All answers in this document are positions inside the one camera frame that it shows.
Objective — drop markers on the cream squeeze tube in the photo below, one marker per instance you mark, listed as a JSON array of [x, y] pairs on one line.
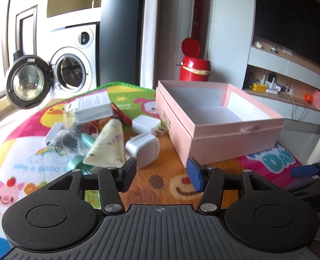
[[108, 149]]

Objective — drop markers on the white charger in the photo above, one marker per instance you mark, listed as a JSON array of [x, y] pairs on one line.
[[146, 124], [144, 148]]

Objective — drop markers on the teal handheld fan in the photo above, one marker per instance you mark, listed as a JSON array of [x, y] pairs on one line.
[[85, 143]]

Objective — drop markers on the red lighter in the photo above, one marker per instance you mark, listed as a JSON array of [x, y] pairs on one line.
[[124, 118]]

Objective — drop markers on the white ethernet adapter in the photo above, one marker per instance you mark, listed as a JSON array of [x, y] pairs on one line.
[[58, 126]]

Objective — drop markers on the white cable retail box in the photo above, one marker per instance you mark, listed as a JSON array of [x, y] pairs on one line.
[[92, 107]]

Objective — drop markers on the black television screen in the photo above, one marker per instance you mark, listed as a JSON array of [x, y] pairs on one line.
[[294, 24]]

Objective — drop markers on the colourful cartoon play mat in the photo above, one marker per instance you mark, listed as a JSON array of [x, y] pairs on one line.
[[27, 163]]

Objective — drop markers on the pink cardboard box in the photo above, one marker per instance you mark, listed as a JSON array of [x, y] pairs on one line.
[[214, 122]]

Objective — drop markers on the red lidded trash bin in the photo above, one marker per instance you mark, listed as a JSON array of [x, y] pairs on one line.
[[192, 68]]

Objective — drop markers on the white washing machine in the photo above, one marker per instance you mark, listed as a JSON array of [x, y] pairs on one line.
[[67, 67]]

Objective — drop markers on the white charger front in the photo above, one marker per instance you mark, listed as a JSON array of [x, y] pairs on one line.
[[144, 148]]

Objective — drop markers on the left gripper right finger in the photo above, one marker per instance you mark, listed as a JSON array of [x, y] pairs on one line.
[[209, 181]]

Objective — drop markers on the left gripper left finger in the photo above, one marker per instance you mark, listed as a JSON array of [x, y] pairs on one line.
[[111, 182]]

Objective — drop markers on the plastic bag with black part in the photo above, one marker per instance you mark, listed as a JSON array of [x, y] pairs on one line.
[[67, 140]]

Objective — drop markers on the orange pumpkin toy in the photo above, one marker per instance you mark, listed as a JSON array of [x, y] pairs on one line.
[[308, 98]]

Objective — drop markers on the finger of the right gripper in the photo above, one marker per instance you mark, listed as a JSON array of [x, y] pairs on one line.
[[312, 170]]

